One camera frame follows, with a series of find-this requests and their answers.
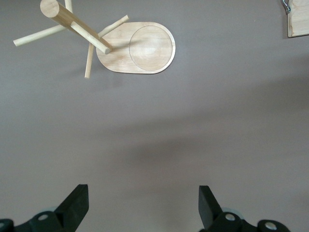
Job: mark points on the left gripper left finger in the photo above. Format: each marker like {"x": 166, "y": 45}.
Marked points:
{"x": 70, "y": 212}

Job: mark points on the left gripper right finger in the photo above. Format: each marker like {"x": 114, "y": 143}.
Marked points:
{"x": 212, "y": 215}

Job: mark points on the wooden mug rack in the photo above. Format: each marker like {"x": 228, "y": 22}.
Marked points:
{"x": 144, "y": 48}

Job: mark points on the wooden cutting board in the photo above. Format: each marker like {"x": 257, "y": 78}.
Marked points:
{"x": 300, "y": 21}

